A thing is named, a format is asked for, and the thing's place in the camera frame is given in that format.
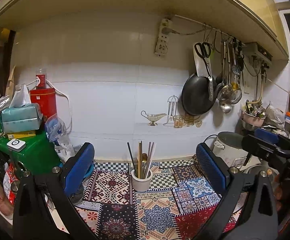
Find white ceramic utensil cup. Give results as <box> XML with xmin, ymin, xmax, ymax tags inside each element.
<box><xmin>131</xmin><ymin>170</ymin><xmax>153</xmax><ymax>192</ymax></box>

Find pink chopstick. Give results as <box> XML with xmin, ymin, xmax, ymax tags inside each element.
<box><xmin>144</xmin><ymin>142</ymin><xmax>152</xmax><ymax>179</ymax></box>

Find gold spoon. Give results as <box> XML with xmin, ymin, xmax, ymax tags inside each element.
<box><xmin>142</xmin><ymin>153</ymin><xmax>147</xmax><ymax>179</ymax></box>

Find brown chopstick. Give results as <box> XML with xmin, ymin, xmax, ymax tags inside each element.
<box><xmin>137</xmin><ymin>141</ymin><xmax>142</xmax><ymax>179</ymax></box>

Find pink utensil basket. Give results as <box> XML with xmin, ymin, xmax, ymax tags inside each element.
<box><xmin>242</xmin><ymin>111</ymin><xmax>265</xmax><ymax>131</ymax></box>

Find white rice cooker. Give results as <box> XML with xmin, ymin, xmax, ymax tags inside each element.
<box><xmin>212</xmin><ymin>132</ymin><xmax>248</xmax><ymax>168</ymax></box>

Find patterned patchwork mat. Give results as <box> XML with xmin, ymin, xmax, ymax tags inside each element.
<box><xmin>75</xmin><ymin>157</ymin><xmax>221</xmax><ymax>239</ymax></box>

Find green box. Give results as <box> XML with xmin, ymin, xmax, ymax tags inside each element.
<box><xmin>0</xmin><ymin>131</ymin><xmax>61</xmax><ymax>179</ymax></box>

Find steel ladle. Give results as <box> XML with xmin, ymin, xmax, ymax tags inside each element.
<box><xmin>217</xmin><ymin>41</ymin><xmax>233</xmax><ymax>114</ymax></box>

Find white square device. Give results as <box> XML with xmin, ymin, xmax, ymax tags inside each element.
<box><xmin>7</xmin><ymin>139</ymin><xmax>26</xmax><ymax>152</ymax></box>

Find plastic bag of salt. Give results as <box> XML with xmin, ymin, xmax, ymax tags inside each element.
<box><xmin>45</xmin><ymin>114</ymin><xmax>76</xmax><ymax>164</ymax></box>

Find black frying pan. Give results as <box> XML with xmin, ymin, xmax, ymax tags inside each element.
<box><xmin>181</xmin><ymin>73</ymin><xmax>216</xmax><ymax>116</ymax></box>

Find teal tissue box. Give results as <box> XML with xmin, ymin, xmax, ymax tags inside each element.
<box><xmin>1</xmin><ymin>84</ymin><xmax>44</xmax><ymax>133</ymax></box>

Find red box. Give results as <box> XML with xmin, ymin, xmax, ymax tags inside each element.
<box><xmin>29</xmin><ymin>88</ymin><xmax>57</xmax><ymax>121</ymax></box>

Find white power strip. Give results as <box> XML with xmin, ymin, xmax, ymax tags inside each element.
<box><xmin>154</xmin><ymin>18</ymin><xmax>172</xmax><ymax>57</ymax></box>

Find black handled scissors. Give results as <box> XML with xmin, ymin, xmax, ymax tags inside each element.
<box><xmin>194</xmin><ymin>42</ymin><xmax>215</xmax><ymax>102</ymax></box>

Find white cable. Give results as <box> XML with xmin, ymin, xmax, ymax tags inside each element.
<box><xmin>26</xmin><ymin>79</ymin><xmax>74</xmax><ymax>136</ymax></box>

